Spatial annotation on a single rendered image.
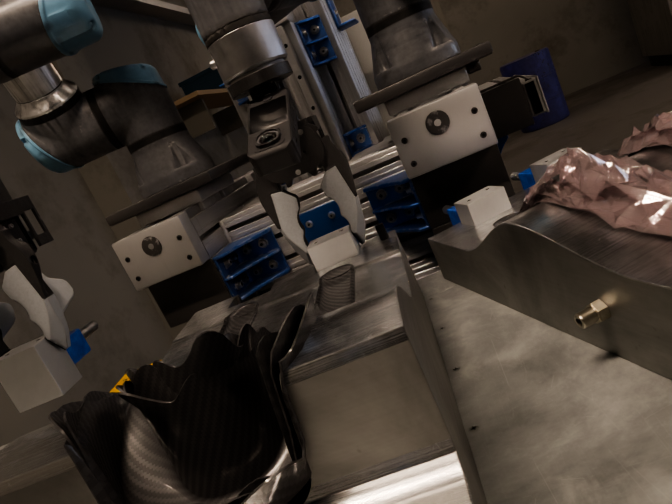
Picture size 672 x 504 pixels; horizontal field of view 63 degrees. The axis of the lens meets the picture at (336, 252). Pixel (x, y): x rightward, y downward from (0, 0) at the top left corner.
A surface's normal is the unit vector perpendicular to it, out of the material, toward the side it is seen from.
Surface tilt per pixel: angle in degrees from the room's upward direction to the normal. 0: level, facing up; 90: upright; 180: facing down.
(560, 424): 0
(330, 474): 83
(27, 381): 89
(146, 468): 37
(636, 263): 7
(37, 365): 89
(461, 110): 90
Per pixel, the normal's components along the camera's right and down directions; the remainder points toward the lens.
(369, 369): -0.10, 0.15
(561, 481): -0.41, -0.89
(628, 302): -0.88, 0.44
